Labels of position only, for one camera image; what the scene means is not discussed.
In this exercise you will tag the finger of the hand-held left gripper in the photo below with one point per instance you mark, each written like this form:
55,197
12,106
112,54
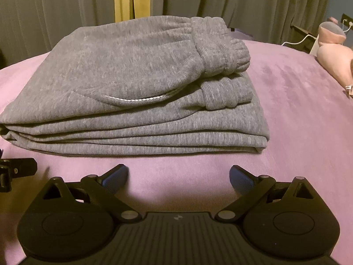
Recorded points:
22,165

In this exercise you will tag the purple blanket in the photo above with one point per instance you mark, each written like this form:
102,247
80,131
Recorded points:
289,116

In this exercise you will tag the grey-green curtain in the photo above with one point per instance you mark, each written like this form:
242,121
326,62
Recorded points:
248,2
55,11

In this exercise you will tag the yellow curtain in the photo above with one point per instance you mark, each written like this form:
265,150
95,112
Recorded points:
124,0

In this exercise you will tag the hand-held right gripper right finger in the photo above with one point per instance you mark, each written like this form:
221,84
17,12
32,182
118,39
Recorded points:
242,179

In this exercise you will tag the wall outlet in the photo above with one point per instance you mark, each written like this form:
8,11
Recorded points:
347,20

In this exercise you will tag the grey pants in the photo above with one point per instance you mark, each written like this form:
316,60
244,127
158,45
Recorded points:
124,74

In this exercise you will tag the pink plush toy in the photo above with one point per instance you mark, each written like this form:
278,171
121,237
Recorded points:
333,58

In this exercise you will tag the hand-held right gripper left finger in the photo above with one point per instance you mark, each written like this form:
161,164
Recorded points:
114,179

